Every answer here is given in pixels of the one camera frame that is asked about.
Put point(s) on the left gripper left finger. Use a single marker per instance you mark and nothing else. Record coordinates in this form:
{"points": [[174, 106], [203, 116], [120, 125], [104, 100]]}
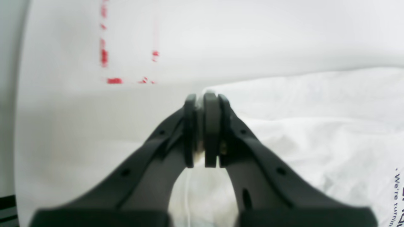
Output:
{"points": [[138, 191]]}

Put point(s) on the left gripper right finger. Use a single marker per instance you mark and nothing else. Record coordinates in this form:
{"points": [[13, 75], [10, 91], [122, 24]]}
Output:
{"points": [[268, 192]]}

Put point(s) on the white printed T-shirt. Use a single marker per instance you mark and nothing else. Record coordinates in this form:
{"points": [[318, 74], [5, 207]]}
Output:
{"points": [[341, 131]]}

